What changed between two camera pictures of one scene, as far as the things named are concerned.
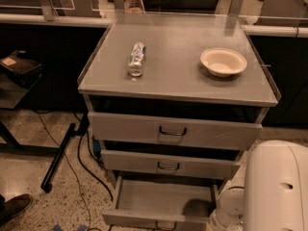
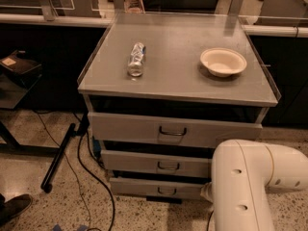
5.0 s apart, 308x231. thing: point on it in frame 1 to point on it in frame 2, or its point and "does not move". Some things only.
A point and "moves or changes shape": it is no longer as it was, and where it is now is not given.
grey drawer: x=169 y=164 does not move
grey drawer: x=162 y=204 moves or changes shape
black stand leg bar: x=46 y=185 does not move
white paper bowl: x=223 y=62 does not move
